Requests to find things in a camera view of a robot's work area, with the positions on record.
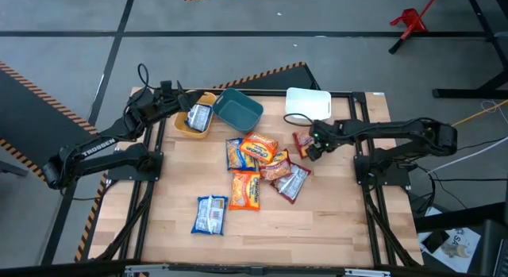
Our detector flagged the dark stand leg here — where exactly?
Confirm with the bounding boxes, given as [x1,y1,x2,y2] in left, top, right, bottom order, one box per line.
[0,160,29,178]

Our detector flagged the blue Maruchan noodle pack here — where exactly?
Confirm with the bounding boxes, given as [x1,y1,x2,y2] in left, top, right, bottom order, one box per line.
[225,137,257,171]
[184,103,214,133]
[190,194,229,236]

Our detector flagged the black desk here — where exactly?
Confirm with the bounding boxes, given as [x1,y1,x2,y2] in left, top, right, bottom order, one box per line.
[414,201,508,233]

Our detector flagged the orange Maruchan noodle pack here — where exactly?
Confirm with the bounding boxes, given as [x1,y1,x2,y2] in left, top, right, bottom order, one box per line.
[239,130,279,164]
[228,169,262,212]

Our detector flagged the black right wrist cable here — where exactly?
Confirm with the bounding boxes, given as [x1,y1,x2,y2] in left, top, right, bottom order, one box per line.
[283,112,315,128]

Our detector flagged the white printed paper sheet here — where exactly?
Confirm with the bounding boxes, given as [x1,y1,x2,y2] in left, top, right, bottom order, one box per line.
[418,227,482,274]

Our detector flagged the teal plastic bin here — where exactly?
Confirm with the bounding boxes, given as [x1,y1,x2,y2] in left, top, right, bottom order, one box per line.
[212,87,264,134]

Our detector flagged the white plastic bin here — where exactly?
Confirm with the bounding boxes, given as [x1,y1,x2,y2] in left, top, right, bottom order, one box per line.
[284,87,333,125]

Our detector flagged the thin white cable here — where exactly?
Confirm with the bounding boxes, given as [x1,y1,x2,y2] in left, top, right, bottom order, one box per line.
[480,98,508,124]

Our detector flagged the red metal stand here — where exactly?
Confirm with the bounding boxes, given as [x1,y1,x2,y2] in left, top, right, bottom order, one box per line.
[387,0,442,55]

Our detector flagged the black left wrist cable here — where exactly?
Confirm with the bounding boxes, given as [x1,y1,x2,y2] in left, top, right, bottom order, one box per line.
[137,63,151,94]

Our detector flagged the black floor cable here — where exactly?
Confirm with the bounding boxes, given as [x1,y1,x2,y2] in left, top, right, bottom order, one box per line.
[414,164,508,214]

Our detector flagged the black phone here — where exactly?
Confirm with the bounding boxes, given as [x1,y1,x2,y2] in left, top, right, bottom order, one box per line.
[421,229,452,254]

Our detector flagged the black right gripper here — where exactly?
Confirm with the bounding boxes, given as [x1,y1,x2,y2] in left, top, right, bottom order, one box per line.
[306,120,343,162]

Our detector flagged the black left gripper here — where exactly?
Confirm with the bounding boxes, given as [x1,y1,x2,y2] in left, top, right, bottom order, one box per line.
[154,90,206,113]

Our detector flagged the red Maruchan noodle pack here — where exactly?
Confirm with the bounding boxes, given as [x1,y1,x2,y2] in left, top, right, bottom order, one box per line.
[258,148,293,182]
[292,130,314,160]
[271,162,312,205]

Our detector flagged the black laptop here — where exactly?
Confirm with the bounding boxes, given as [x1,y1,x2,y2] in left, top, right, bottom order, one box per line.
[468,219,508,277]

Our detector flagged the silver and black rail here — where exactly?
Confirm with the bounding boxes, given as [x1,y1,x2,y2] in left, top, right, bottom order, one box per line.
[122,263,392,277]

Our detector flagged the black aluminium table frame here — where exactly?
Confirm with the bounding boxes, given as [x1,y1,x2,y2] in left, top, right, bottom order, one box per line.
[89,80,424,270]

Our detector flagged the yellow plastic bin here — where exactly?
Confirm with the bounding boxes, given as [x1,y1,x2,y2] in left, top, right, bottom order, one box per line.
[173,90,217,140]

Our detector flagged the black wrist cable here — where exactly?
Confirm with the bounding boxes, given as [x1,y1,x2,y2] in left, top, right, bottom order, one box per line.
[283,112,315,128]
[137,63,151,94]

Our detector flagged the yellow cable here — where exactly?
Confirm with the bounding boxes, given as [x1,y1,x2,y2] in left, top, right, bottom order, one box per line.
[452,98,508,127]

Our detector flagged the black desk frame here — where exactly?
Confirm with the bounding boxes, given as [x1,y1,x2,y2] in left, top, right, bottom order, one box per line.
[398,0,508,99]

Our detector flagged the hazard-striped floor strip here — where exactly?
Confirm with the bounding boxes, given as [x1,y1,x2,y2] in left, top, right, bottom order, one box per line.
[74,173,110,263]

